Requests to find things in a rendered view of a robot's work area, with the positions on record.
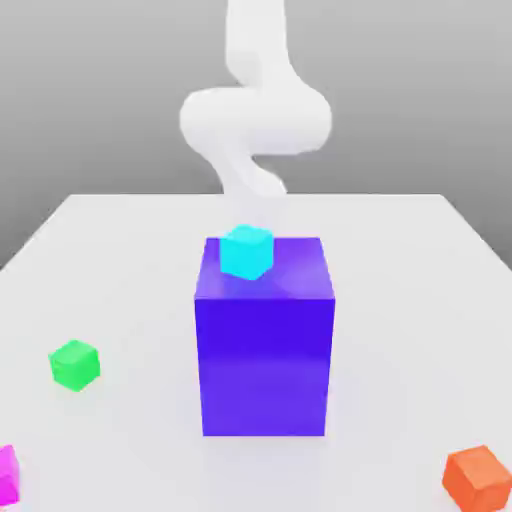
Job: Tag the small green cube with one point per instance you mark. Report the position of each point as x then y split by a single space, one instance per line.
74 366

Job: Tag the small orange cube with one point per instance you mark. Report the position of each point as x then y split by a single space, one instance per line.
476 480

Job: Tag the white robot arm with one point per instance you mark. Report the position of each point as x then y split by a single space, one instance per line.
256 120

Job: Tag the small magenta cube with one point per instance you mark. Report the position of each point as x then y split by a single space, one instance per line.
7 476

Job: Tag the small cyan cube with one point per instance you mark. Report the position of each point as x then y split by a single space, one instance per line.
244 254

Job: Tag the large purple box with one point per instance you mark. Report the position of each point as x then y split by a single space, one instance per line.
264 360

